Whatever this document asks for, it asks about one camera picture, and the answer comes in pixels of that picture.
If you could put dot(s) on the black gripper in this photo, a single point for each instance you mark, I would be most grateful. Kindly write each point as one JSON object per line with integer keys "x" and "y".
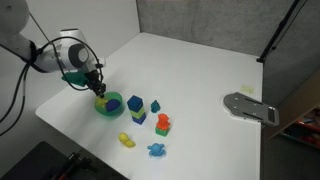
{"x": 93, "y": 78}

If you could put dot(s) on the yellow microbe toy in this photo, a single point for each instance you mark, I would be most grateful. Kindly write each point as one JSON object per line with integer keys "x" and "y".
{"x": 100, "y": 104}

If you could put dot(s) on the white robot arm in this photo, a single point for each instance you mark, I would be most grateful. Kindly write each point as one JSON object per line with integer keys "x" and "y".
{"x": 50, "y": 58}

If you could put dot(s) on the green plastic bowl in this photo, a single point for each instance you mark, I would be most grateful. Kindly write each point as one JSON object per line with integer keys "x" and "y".
{"x": 111, "y": 113}

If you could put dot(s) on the yellow duck toy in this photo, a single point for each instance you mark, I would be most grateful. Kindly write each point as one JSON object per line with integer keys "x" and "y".
{"x": 126, "y": 140}

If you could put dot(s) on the teal animal toy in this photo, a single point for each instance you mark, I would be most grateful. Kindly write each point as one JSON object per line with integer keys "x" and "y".
{"x": 155, "y": 106}

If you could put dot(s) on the orange animal toy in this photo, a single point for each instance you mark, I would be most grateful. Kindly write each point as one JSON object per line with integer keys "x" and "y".
{"x": 163, "y": 121}

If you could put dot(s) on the light blue animal toy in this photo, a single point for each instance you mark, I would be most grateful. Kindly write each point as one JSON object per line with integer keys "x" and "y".
{"x": 156, "y": 150}

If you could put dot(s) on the wooden toy shelf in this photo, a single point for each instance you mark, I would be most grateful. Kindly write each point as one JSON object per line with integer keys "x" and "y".
{"x": 300, "y": 106}

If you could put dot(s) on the blue cube block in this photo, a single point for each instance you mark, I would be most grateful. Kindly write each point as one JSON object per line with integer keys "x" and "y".
{"x": 135, "y": 102}

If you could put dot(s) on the lime green block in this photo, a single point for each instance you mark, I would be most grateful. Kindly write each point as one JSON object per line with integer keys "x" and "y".
{"x": 137, "y": 112}

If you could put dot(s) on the dark blue base block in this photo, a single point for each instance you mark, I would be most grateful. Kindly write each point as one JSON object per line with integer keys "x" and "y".
{"x": 139, "y": 119}

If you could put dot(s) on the green cube block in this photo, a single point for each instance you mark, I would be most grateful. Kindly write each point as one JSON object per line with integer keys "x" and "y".
{"x": 161, "y": 132}

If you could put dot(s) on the black tripod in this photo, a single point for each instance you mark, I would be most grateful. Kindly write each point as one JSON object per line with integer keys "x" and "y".
{"x": 71, "y": 165}

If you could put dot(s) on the pale yellow sticky note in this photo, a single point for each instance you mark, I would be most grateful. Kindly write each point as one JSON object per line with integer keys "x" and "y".
{"x": 247, "y": 89}

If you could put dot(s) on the gray metal mounting plate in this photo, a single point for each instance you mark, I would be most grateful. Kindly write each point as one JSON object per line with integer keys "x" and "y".
{"x": 246, "y": 108}

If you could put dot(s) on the black vertical pole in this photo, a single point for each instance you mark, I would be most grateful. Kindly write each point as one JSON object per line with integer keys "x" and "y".
{"x": 278, "y": 30}

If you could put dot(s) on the teal camera mount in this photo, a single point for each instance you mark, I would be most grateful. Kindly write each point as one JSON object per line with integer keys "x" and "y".
{"x": 75, "y": 79}

